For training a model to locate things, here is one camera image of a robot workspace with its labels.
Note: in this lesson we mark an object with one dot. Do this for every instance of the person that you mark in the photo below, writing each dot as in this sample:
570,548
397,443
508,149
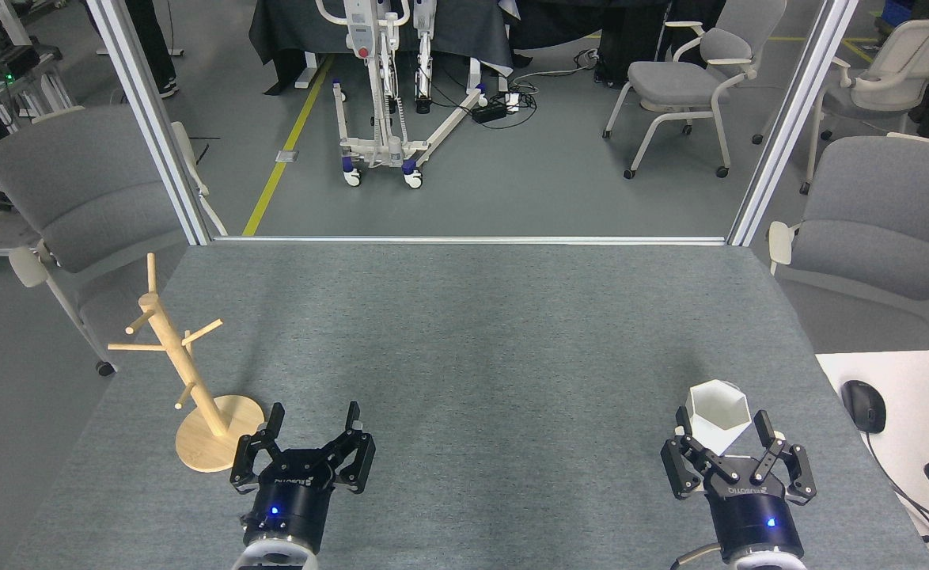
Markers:
152,39

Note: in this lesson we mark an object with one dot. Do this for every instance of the white stand on wheels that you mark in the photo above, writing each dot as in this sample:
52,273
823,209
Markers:
389,146

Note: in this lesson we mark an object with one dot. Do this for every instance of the white side table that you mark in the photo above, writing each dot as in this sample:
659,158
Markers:
923,396

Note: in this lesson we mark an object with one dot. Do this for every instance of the dark table cloth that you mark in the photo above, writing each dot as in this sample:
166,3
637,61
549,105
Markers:
290,28

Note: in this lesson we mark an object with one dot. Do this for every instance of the metal equipment cart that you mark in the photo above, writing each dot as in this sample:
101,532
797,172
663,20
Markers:
21,79

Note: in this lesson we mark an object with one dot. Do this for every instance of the black computer mouse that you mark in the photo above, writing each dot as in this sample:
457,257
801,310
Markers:
864,405

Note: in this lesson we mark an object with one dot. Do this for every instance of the grey chair with white frame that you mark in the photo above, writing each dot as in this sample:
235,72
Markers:
85,190
670,79
884,214

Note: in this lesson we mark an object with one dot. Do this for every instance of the white chair with grey seat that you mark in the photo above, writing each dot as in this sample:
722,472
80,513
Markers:
900,63

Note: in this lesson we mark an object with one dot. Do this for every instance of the wooden cup rack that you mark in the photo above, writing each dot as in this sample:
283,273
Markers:
215,443

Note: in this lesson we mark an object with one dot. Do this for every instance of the silver post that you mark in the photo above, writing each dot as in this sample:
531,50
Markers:
785,127
156,127

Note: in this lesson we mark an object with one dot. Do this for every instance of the metal floor plate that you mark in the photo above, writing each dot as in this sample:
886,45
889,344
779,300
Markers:
286,156

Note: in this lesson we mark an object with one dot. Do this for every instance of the silver crossbar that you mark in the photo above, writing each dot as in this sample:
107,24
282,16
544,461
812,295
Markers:
464,240

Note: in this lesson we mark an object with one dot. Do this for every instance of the white hexagonal cup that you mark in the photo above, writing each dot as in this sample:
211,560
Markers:
718,412

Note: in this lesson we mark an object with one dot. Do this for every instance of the black power strip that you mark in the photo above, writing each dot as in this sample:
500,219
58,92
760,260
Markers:
490,111

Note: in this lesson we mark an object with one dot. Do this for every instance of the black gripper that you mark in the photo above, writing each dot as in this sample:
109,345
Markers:
749,518
290,507

